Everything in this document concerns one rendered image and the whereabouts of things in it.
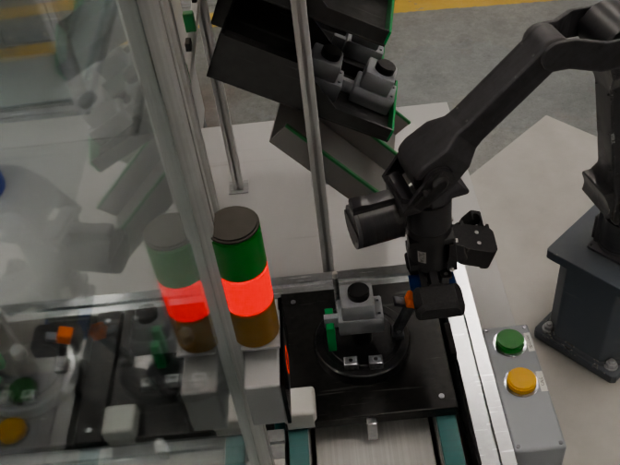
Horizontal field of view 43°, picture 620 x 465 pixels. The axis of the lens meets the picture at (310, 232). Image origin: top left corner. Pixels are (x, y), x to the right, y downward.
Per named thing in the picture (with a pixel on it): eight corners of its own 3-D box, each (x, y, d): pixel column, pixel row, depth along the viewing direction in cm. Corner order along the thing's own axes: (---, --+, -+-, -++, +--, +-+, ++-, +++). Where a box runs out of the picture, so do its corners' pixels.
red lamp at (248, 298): (273, 277, 82) (267, 244, 79) (273, 314, 78) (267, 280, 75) (225, 282, 82) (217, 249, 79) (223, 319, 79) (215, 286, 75)
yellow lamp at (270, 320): (279, 308, 85) (273, 278, 82) (280, 345, 82) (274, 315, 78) (232, 313, 86) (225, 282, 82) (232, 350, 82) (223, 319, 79)
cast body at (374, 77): (389, 101, 123) (408, 65, 119) (386, 116, 120) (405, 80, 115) (339, 79, 122) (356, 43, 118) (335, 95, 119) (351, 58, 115)
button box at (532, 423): (523, 348, 123) (528, 322, 118) (562, 470, 108) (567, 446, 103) (479, 351, 123) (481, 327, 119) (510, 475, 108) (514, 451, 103)
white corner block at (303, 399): (316, 400, 113) (314, 384, 111) (318, 428, 110) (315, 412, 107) (284, 404, 114) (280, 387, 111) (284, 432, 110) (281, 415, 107)
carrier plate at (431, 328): (430, 287, 127) (430, 278, 125) (458, 414, 110) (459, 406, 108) (281, 302, 128) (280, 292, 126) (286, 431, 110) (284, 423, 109)
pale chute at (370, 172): (405, 185, 140) (423, 172, 137) (401, 238, 130) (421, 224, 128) (280, 92, 129) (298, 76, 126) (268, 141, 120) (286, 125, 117)
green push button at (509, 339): (519, 335, 118) (520, 327, 117) (526, 356, 115) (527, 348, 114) (493, 338, 118) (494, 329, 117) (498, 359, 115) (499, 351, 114)
